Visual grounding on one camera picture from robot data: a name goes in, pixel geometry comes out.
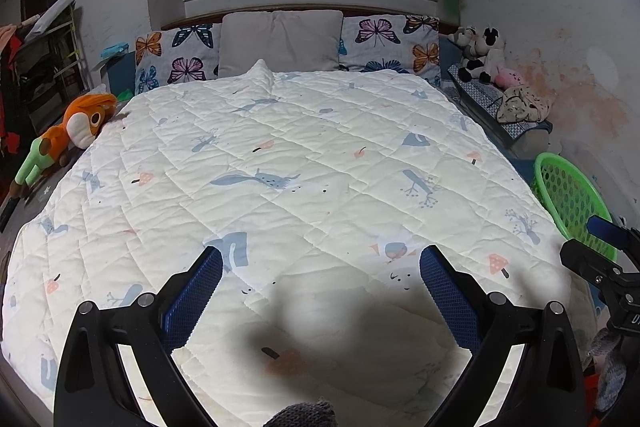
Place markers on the teal toy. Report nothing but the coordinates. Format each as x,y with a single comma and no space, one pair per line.
115,50

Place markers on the pink plush toy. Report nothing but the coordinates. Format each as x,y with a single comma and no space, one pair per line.
509,78

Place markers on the blue patterned bench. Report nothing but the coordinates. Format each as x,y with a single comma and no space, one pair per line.
480,94

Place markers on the black white dog plush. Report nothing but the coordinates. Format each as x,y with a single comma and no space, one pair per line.
461,39

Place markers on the metal storage rack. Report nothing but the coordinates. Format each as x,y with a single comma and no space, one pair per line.
50,67

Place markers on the red plastic stool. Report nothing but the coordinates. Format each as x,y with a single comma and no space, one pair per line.
591,392

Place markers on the green plastic basket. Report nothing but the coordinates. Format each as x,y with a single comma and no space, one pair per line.
575,197

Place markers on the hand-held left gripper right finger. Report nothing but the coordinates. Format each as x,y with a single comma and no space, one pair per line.
450,302

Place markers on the wooden headboard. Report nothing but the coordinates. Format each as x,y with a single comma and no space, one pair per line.
200,19

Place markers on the spotted beige cloth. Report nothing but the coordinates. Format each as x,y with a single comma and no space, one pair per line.
525,104

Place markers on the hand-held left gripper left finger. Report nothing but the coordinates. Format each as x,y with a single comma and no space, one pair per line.
195,297

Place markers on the grey pillow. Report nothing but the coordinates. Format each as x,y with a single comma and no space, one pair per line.
280,44

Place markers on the butterfly print pillow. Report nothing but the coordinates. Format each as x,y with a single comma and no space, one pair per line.
175,57
385,39

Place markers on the white paper roll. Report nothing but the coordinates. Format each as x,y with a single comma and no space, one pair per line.
50,16

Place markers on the black white cow plush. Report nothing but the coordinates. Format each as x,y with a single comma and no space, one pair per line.
482,57

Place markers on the white printed quilt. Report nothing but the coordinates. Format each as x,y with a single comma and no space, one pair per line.
300,147

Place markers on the orange plush toy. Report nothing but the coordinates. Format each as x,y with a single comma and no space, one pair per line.
85,117

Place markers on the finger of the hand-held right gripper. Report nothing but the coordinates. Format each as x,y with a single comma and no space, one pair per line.
610,231
587,259

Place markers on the grey knitted cloth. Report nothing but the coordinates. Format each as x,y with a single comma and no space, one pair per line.
300,414

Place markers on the blue nightstand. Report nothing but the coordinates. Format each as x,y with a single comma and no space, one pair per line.
120,77

